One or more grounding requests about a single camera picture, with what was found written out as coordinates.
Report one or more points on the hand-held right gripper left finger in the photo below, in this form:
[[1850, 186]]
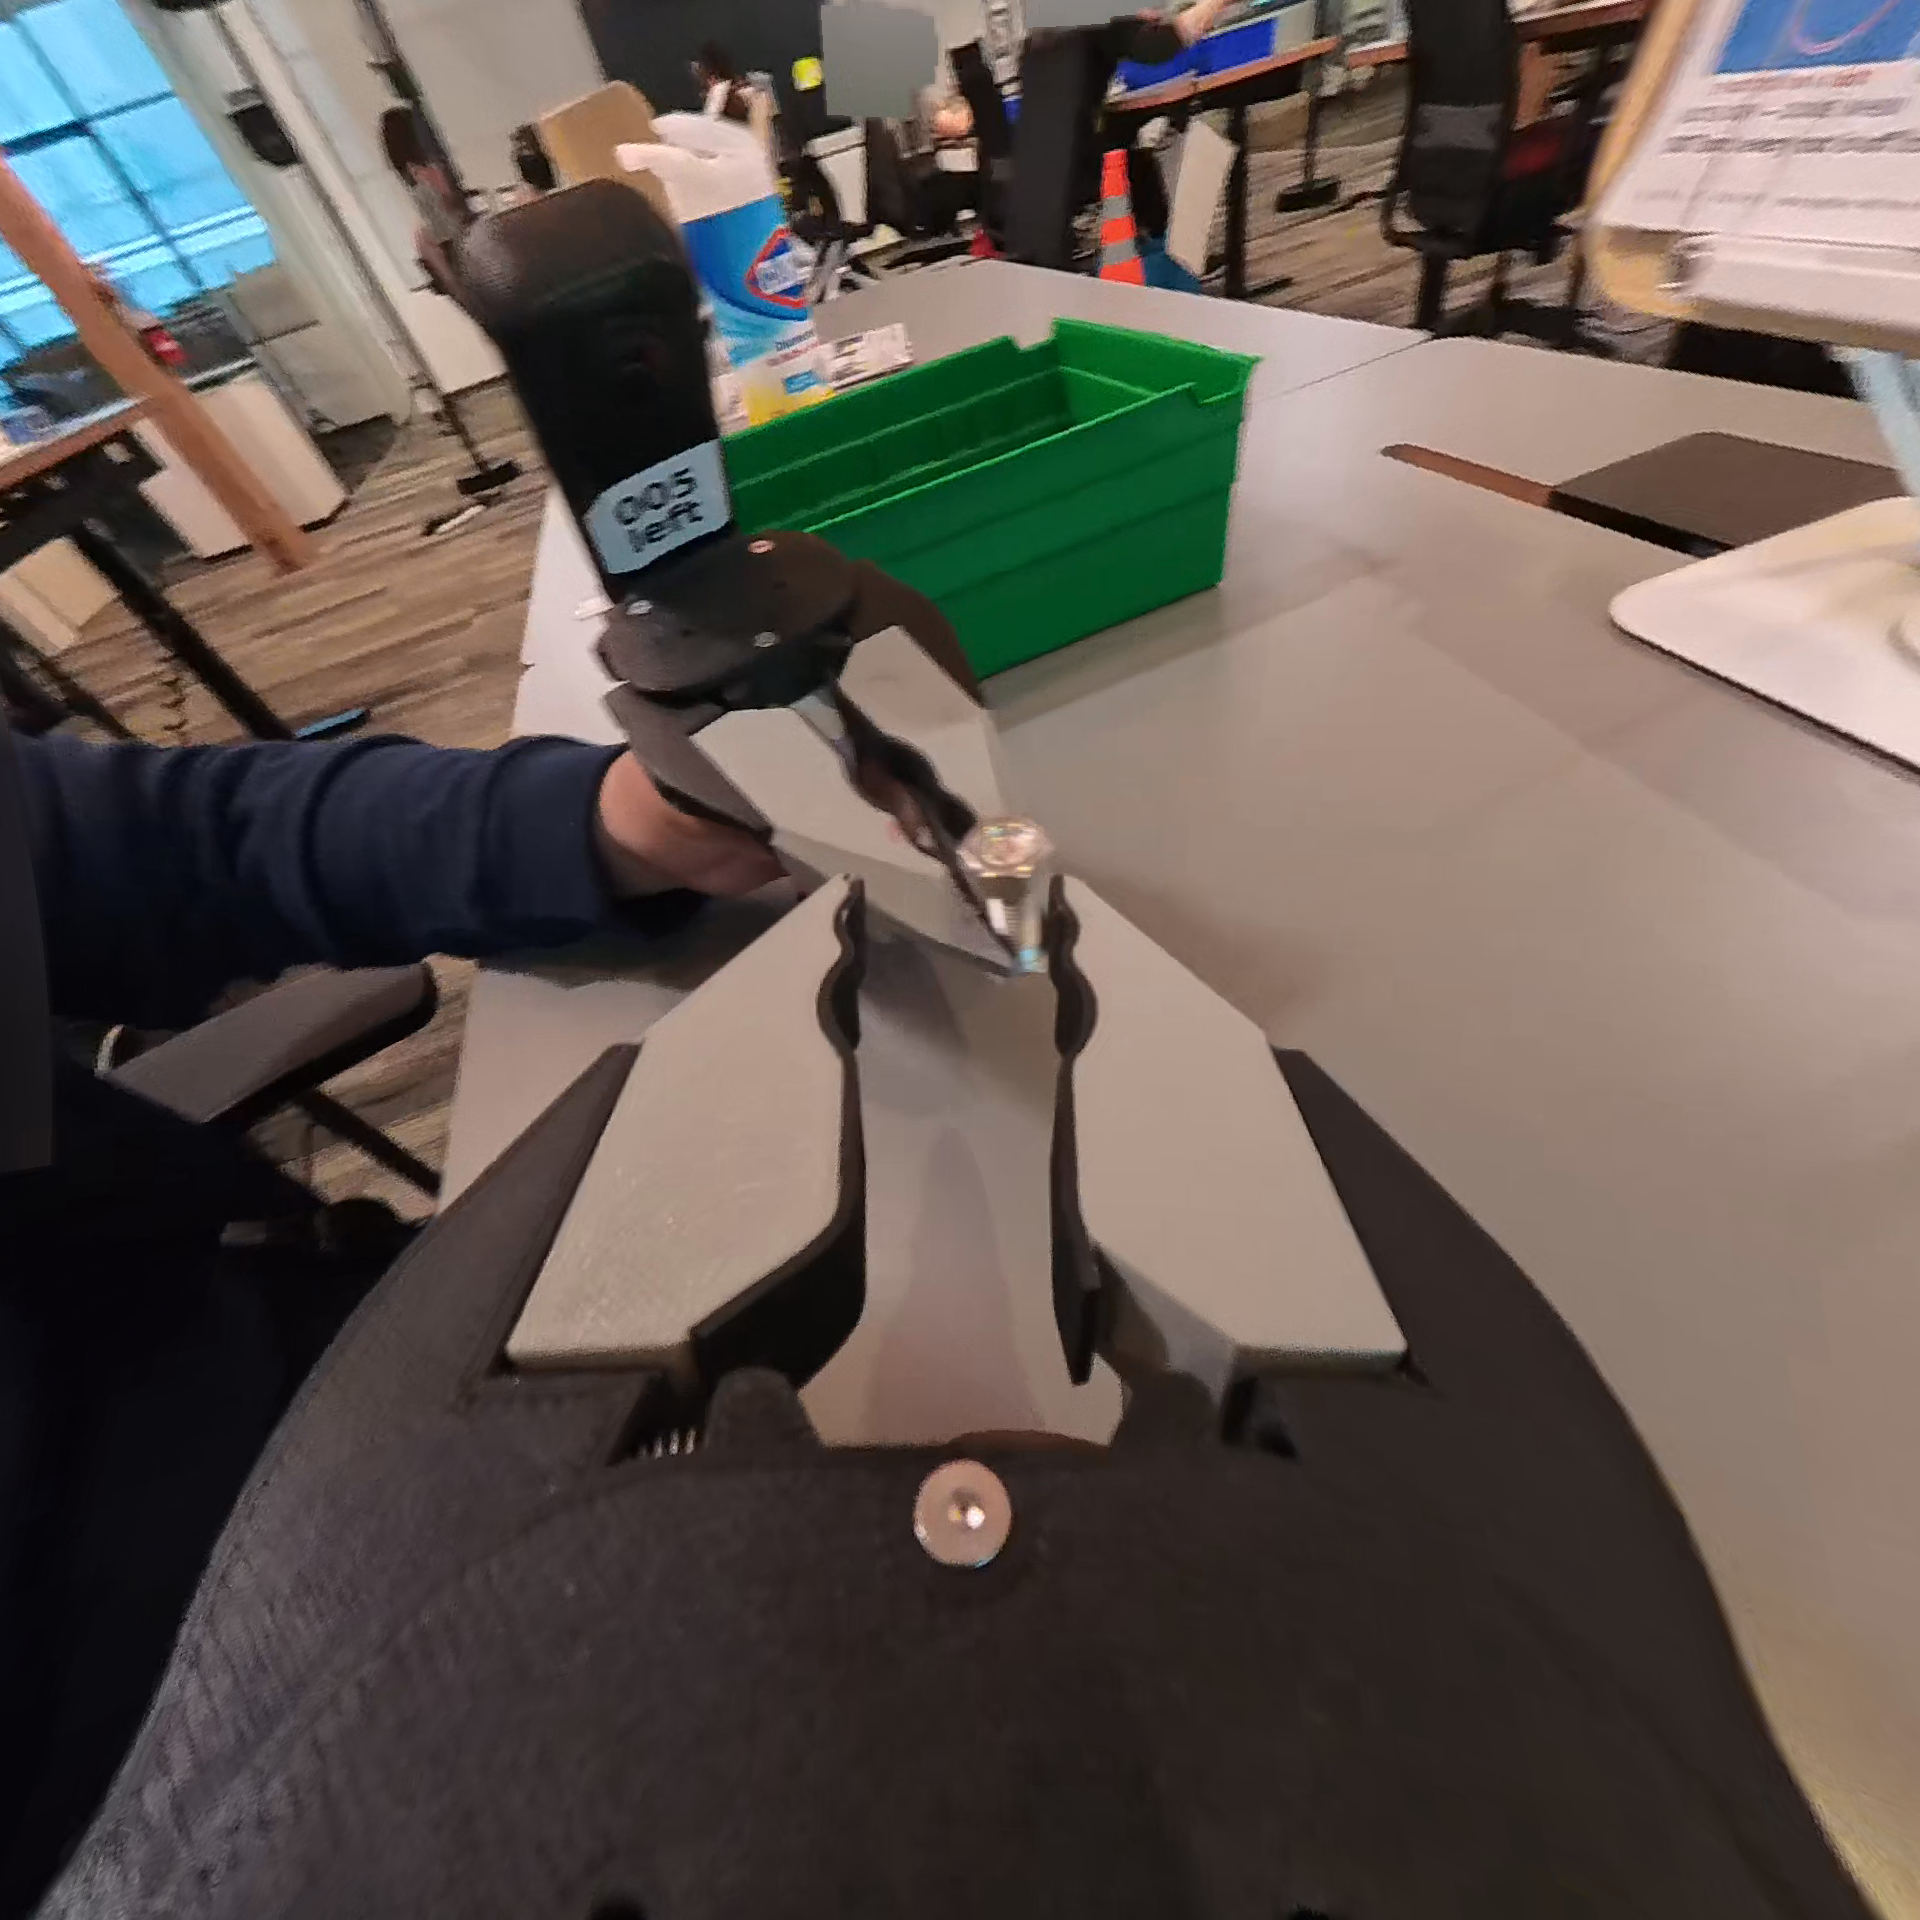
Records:
[[708, 1183]]

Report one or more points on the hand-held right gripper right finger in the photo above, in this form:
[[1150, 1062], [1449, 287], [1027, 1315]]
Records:
[[1196, 1183]]

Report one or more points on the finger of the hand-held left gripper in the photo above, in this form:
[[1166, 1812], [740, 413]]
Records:
[[934, 708], [811, 796]]

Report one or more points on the steel hex bolt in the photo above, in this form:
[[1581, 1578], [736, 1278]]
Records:
[[1004, 853]]

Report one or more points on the green plastic bin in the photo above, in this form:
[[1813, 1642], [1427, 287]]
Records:
[[1052, 507]]

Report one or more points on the person's left forearm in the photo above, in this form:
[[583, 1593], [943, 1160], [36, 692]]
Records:
[[301, 853]]

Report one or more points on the person's left hand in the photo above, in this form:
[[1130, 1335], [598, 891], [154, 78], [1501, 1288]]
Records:
[[654, 853]]

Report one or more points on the disinfectant wipes canister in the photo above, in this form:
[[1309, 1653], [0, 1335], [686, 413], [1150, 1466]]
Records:
[[747, 287]]

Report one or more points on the cardboard box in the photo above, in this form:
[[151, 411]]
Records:
[[598, 139]]

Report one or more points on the white label card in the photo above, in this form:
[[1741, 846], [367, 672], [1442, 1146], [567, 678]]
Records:
[[863, 357]]

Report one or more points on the white cabinet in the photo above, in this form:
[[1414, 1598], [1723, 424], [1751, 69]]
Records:
[[257, 445]]

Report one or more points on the black office chair armrest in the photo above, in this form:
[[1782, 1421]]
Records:
[[267, 1031]]

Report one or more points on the black office chair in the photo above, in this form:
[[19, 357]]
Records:
[[1480, 139], [1061, 149]]

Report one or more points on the orange traffic cone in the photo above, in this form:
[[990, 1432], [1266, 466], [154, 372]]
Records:
[[1118, 223]]

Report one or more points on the black-legged desk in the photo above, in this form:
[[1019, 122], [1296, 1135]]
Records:
[[92, 496]]

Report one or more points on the person's legs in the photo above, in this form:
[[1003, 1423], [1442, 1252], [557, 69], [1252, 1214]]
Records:
[[124, 1423]]

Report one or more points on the wooden-top desk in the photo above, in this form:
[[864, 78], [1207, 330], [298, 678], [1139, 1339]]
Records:
[[1230, 78]]

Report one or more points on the small blue storage bin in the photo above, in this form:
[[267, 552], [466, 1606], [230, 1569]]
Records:
[[1241, 42]]

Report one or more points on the white desk stand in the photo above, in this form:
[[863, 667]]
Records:
[[1771, 628]]

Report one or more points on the black rectangular pad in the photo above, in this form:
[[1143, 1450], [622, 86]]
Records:
[[1723, 491]]

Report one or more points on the wooden board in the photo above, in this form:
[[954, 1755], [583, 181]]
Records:
[[1628, 122]]

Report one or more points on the white panel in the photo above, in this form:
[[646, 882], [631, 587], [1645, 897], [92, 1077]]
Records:
[[1805, 160]]

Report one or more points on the wooden post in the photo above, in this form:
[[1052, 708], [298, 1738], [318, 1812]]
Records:
[[151, 347]]

